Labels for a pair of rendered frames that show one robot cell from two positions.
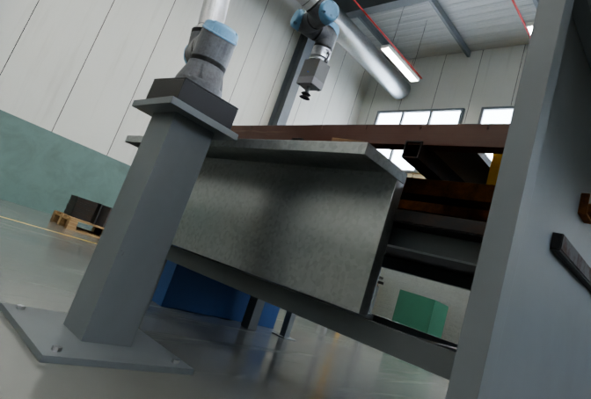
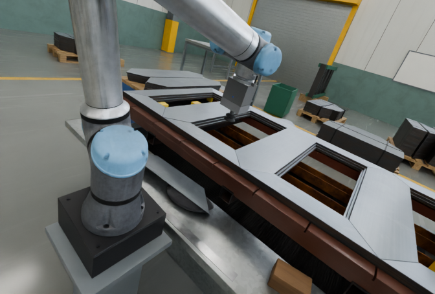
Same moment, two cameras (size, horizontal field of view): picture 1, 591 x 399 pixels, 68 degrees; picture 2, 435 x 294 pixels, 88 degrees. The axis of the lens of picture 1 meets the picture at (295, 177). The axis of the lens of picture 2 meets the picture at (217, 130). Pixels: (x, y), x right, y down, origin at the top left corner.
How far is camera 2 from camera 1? 126 cm
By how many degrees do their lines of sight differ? 38
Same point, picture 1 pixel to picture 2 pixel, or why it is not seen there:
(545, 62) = not seen: outside the picture
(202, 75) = (114, 223)
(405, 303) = (275, 92)
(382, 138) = (322, 256)
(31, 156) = not seen: outside the picture
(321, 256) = not seen: outside the picture
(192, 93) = (109, 256)
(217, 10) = (106, 87)
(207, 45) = (107, 190)
